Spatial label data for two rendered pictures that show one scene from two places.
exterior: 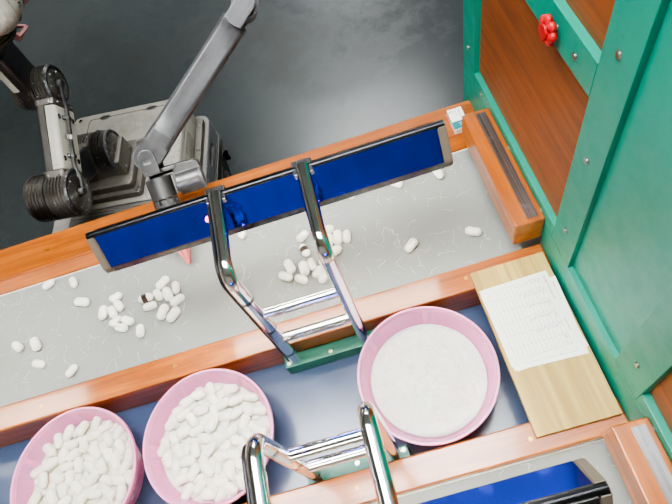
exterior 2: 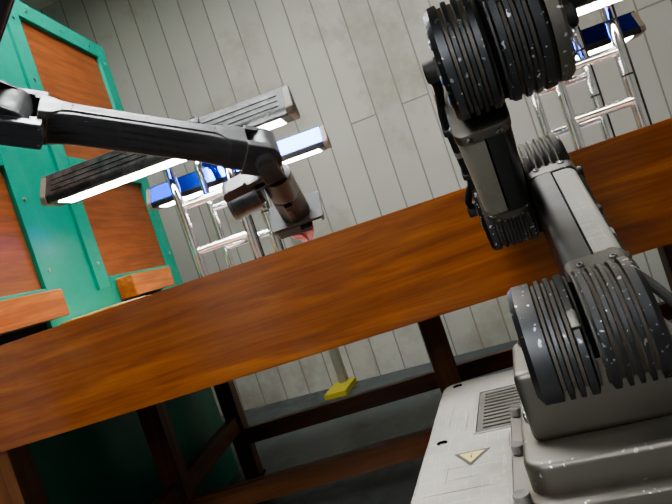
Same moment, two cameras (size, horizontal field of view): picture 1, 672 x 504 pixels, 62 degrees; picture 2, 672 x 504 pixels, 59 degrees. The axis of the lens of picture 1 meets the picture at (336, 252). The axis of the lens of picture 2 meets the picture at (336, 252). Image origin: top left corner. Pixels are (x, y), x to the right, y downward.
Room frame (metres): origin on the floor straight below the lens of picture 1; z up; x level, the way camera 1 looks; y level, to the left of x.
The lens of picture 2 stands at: (1.95, 0.38, 0.75)
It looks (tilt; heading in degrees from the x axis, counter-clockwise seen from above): 1 degrees down; 181
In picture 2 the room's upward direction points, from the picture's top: 19 degrees counter-clockwise
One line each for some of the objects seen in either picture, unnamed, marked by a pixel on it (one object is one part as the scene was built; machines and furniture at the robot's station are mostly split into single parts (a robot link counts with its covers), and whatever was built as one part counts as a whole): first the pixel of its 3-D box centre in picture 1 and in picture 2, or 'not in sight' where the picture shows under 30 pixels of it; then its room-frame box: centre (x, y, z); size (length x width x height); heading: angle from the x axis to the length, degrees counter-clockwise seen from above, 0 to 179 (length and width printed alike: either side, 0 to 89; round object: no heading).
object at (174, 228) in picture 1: (267, 191); (166, 147); (0.60, 0.07, 1.08); 0.62 x 0.08 x 0.07; 83
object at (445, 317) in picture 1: (428, 378); not in sight; (0.30, -0.07, 0.72); 0.27 x 0.27 x 0.10
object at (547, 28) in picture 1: (550, 29); not in sight; (0.54, -0.39, 1.24); 0.04 x 0.02 x 0.05; 173
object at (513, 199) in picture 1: (500, 173); (17, 313); (0.61, -0.38, 0.83); 0.30 x 0.06 x 0.07; 173
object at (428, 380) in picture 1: (428, 380); not in sight; (0.30, -0.07, 0.71); 0.22 x 0.22 x 0.06
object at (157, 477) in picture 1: (216, 440); not in sight; (0.35, 0.37, 0.72); 0.27 x 0.27 x 0.10
